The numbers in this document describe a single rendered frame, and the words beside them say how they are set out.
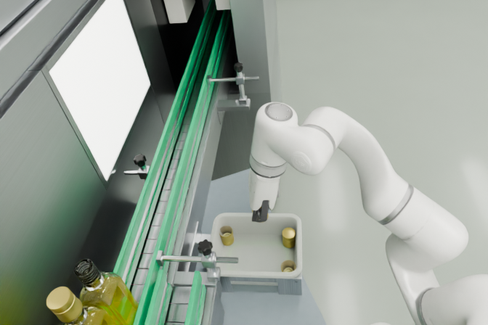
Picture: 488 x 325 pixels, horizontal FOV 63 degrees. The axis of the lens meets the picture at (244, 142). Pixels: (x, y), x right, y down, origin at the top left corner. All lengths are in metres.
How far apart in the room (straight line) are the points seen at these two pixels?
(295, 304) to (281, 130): 0.48
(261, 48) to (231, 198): 0.56
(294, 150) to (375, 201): 0.16
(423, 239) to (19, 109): 0.69
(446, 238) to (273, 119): 0.34
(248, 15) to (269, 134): 0.77
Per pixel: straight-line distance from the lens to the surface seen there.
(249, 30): 1.42
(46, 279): 0.84
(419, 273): 0.80
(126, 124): 1.11
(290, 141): 0.66
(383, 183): 0.69
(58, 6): 0.90
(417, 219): 0.70
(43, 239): 0.81
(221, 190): 1.22
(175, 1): 1.55
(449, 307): 0.73
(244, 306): 1.02
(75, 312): 0.67
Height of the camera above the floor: 1.67
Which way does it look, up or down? 43 degrees down
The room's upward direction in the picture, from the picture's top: 9 degrees counter-clockwise
